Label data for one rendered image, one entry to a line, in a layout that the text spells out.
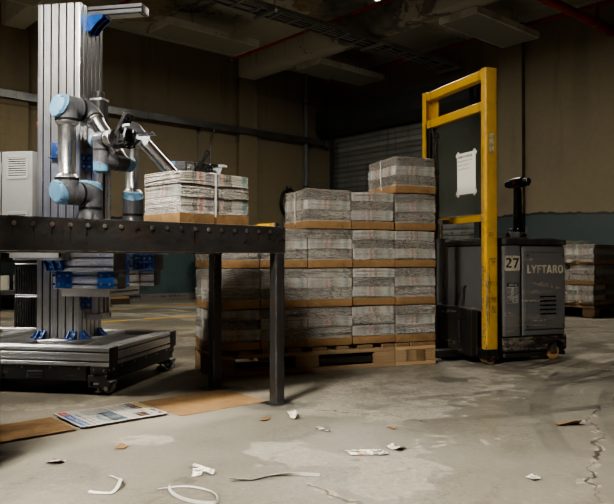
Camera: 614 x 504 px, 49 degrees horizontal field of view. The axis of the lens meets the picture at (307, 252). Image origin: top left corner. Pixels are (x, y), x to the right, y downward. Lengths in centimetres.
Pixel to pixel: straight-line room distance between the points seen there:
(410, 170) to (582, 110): 633
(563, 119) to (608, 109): 65
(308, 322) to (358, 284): 39
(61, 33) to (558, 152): 786
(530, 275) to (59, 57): 310
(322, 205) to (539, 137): 698
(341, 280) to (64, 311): 156
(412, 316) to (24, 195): 235
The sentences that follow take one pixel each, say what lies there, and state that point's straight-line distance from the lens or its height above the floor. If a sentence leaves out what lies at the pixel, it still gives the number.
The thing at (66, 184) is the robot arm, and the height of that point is 102.
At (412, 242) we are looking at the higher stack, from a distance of 428.
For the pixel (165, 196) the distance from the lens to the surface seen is 302.
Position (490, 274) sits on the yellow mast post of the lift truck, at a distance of 437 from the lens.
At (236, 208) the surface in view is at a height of 88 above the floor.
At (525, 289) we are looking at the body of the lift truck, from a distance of 459.
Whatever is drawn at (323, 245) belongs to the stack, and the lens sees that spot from 401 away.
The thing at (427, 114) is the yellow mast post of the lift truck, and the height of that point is 170.
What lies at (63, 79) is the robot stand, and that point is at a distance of 397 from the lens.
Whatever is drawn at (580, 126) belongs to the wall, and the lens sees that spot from 1041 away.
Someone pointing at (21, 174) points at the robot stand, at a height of 111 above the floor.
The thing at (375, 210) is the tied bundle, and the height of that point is 95.
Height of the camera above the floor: 65
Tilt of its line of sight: 1 degrees up
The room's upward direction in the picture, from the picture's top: straight up
